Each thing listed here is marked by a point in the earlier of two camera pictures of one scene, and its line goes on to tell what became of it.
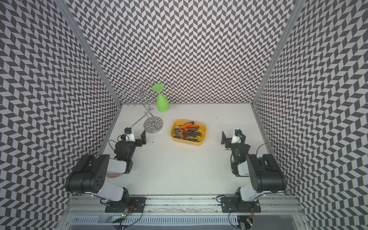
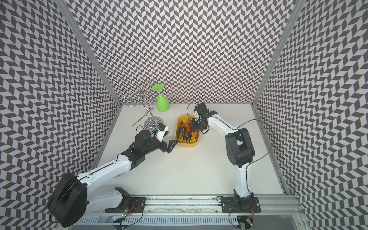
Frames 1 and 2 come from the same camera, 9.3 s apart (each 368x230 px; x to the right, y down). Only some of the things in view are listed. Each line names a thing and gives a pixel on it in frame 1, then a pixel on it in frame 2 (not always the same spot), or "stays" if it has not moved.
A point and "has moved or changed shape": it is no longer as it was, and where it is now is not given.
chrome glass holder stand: (152, 124) stays
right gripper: (228, 141) → (194, 128)
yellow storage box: (182, 122) has moved or changed shape
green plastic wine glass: (162, 103) stays
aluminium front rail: (283, 205) stays
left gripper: (139, 143) → (164, 148)
